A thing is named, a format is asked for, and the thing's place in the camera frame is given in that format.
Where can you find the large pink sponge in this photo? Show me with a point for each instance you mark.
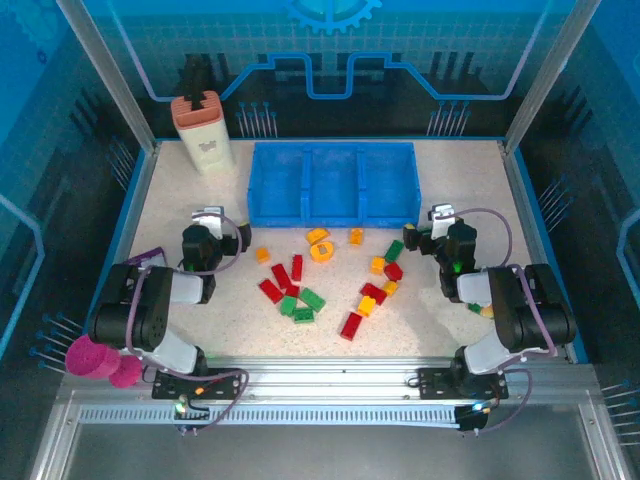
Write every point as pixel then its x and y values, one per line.
pixel 90 357

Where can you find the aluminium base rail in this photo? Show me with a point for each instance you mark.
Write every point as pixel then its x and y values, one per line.
pixel 325 382

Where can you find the long red lego brick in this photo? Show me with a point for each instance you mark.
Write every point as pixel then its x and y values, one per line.
pixel 351 326
pixel 297 267
pixel 281 275

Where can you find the green yellow candy bag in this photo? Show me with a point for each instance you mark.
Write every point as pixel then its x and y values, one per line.
pixel 482 312

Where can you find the aluminium frame post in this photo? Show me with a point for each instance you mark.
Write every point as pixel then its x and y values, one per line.
pixel 112 75
pixel 546 75

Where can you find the beige holder with orange top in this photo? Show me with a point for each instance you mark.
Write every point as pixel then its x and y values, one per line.
pixel 207 150

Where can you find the small pink sponge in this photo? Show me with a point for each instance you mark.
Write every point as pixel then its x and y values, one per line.
pixel 125 375

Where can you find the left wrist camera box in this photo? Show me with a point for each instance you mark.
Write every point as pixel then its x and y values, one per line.
pixel 207 216

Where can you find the green lego brick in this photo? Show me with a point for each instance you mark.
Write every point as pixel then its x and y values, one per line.
pixel 312 299
pixel 288 306
pixel 303 315
pixel 393 250

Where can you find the purple snack bag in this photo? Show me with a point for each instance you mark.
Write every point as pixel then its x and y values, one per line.
pixel 150 257

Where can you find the yellow round lego with hole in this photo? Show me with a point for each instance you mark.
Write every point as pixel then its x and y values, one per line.
pixel 327 256

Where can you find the yellow arch lego brick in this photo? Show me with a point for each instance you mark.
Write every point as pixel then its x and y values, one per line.
pixel 318 235

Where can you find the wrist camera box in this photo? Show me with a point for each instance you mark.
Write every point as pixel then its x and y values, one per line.
pixel 442 212
pixel 207 216

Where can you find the black control board with LED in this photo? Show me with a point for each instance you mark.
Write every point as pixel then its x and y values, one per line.
pixel 470 415
pixel 197 412

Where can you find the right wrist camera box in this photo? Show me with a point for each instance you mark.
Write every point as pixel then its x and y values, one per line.
pixel 442 212

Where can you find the aluminium table side rail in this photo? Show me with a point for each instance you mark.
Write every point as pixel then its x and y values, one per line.
pixel 530 225
pixel 133 215

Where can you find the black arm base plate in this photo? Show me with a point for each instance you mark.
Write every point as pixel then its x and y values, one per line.
pixel 225 385
pixel 432 384

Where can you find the small red lego brick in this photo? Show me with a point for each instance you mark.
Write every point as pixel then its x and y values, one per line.
pixel 292 291

